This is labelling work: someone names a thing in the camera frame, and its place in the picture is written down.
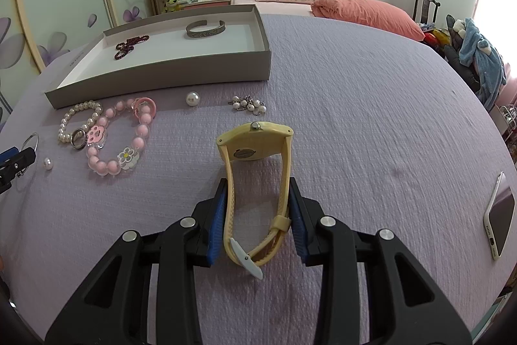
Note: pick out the thin silver hoop bangle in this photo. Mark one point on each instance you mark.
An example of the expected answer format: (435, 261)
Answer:
(38, 145)

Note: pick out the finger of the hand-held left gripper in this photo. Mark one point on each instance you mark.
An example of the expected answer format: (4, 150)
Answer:
(8, 156)
(16, 167)

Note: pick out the bed with pink sheet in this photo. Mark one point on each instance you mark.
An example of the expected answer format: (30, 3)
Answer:
(278, 7)

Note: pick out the purple textured cloth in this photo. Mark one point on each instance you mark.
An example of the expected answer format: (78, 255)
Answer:
(363, 147)

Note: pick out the small pearl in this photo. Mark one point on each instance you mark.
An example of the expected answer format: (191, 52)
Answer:
(48, 163)

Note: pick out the black office chair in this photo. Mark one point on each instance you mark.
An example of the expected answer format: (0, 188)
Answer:
(454, 54)

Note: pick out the green plush toy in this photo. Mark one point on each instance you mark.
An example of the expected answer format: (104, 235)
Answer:
(173, 3)

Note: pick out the large pearl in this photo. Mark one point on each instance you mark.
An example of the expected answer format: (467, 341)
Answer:
(192, 99)

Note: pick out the white smartphone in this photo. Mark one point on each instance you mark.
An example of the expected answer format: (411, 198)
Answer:
(501, 219)

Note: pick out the dark wooden chair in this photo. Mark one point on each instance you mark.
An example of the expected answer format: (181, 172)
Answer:
(426, 5)

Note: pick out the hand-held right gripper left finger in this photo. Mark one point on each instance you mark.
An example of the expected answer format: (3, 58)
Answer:
(214, 232)

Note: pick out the colourful clothes pile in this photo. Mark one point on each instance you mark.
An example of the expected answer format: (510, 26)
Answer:
(436, 37)

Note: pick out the grey cardboard box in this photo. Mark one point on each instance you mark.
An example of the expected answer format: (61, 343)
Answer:
(161, 54)

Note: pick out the pearl cluster charm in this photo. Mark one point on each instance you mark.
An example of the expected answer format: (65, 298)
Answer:
(252, 106)

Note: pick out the pink and cream nightstand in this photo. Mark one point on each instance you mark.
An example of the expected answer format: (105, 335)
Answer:
(202, 4)

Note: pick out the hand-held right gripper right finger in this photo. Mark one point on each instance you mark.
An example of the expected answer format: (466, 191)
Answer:
(299, 223)

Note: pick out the blue plush robe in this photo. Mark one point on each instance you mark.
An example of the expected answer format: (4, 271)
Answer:
(482, 54)

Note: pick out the silver cuff bangle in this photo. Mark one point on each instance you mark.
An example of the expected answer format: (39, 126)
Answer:
(202, 33)

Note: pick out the folded salmon quilt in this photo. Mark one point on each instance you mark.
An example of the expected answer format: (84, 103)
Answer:
(363, 15)

